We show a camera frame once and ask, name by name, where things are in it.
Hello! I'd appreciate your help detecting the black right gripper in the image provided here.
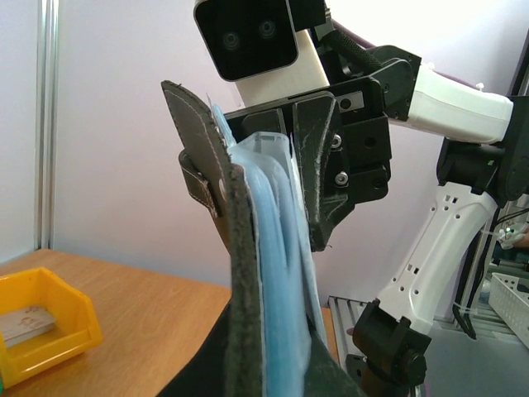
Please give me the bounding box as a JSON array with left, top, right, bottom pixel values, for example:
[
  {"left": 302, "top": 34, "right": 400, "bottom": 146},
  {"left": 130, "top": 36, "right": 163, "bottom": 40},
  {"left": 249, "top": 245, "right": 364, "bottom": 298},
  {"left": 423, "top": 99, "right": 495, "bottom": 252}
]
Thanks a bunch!
[{"left": 226, "top": 78, "right": 392, "bottom": 252}]

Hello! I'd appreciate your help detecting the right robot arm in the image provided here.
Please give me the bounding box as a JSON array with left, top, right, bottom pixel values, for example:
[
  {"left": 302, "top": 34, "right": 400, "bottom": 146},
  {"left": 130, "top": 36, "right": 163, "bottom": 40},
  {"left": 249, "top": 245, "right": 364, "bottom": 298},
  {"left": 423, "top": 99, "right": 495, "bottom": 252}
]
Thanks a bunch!
[{"left": 195, "top": 1, "right": 528, "bottom": 396}]

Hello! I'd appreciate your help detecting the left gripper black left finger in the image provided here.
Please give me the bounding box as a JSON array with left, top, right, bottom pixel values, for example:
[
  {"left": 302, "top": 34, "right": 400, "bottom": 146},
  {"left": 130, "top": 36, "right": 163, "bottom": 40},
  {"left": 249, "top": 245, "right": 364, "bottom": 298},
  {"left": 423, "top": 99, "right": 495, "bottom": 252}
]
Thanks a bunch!
[{"left": 156, "top": 297, "right": 239, "bottom": 397}]

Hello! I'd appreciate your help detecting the white perforated basket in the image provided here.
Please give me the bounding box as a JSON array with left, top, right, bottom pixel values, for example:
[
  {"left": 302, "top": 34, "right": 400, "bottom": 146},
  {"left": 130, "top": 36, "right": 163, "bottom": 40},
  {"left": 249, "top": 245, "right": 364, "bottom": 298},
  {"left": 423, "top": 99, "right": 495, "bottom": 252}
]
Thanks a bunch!
[{"left": 488, "top": 273, "right": 528, "bottom": 347}]

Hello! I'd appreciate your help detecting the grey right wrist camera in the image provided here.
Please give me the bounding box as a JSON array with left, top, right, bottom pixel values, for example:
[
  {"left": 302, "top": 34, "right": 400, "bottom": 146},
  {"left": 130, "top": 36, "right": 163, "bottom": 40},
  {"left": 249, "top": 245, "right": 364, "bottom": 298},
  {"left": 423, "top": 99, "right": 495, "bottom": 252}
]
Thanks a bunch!
[{"left": 193, "top": 0, "right": 329, "bottom": 107}]

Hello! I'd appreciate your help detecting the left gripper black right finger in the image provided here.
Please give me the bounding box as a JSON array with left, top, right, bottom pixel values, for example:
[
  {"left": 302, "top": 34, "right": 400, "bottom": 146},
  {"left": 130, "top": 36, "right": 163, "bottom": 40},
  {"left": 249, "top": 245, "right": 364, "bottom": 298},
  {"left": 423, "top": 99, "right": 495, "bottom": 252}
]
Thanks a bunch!
[{"left": 304, "top": 319, "right": 365, "bottom": 397}]

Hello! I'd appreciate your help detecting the yellow plastic bin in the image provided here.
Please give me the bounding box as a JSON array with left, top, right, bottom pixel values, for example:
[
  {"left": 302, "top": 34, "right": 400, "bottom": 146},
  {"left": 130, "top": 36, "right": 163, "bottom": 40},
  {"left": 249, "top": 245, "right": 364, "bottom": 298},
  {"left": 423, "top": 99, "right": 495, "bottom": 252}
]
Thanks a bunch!
[{"left": 1, "top": 267, "right": 102, "bottom": 390}]

